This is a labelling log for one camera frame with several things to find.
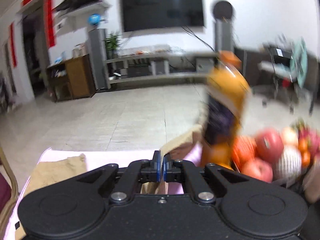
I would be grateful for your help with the office chair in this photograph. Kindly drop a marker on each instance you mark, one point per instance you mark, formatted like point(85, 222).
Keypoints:
point(275, 67)

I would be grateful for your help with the dark fruit tray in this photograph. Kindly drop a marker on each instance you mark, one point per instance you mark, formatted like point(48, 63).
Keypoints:
point(297, 181)

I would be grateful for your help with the maroon banquet chair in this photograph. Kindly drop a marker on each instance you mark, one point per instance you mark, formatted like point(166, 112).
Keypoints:
point(5, 190)

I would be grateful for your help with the khaki shorts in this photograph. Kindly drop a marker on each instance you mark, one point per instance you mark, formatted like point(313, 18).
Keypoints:
point(57, 170)

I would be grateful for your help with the teal cloth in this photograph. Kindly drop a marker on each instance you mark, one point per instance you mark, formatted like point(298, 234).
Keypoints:
point(300, 60)

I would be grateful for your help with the small tangerine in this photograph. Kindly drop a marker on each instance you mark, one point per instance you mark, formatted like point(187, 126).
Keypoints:
point(302, 145)
point(305, 159)

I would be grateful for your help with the tall grey speaker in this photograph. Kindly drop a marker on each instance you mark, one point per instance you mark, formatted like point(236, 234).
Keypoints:
point(98, 60)
point(222, 37)

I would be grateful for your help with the white wall shelf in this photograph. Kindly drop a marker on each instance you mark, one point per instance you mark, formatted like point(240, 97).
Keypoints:
point(82, 8)

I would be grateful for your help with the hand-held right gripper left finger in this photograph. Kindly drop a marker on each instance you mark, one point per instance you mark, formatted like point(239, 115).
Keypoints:
point(156, 167)

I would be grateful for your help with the orange juice bottle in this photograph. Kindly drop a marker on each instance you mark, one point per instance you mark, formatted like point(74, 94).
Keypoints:
point(225, 90)

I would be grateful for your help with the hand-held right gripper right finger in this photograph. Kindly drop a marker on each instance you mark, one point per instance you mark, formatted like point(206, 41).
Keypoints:
point(167, 167)

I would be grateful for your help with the pale apple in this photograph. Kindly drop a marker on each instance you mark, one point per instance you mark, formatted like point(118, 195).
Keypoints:
point(290, 136)

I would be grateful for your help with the potted green plant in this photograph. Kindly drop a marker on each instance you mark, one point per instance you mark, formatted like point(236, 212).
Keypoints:
point(112, 42)

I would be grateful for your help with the grey tv stand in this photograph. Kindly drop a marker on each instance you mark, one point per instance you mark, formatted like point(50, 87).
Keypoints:
point(150, 76)

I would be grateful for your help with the small grey speaker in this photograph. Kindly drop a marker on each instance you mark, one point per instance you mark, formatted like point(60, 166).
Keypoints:
point(160, 66)

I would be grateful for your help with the fruit in white foam net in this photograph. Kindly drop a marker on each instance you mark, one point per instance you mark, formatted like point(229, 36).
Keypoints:
point(287, 162)

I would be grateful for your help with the round black disc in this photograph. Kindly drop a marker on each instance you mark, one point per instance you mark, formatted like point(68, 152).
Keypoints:
point(222, 9)

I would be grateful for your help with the wooden cabinet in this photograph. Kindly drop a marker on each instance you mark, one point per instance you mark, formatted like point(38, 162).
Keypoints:
point(80, 77)

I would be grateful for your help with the wall television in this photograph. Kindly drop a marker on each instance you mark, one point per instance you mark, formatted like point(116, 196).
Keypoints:
point(162, 10)

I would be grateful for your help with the blue globe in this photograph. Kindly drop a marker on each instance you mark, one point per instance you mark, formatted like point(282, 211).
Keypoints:
point(94, 20)

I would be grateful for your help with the purple towel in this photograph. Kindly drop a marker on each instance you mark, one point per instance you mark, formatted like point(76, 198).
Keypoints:
point(112, 158)

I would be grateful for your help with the fruit in orange foam net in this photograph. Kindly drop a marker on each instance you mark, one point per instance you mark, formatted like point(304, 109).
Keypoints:
point(243, 150)

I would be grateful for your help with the pink dragon fruit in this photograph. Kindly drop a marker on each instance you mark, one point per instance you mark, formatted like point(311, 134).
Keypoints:
point(311, 140)

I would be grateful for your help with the long red wall banner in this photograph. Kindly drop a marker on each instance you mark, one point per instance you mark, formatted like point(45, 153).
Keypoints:
point(50, 20)

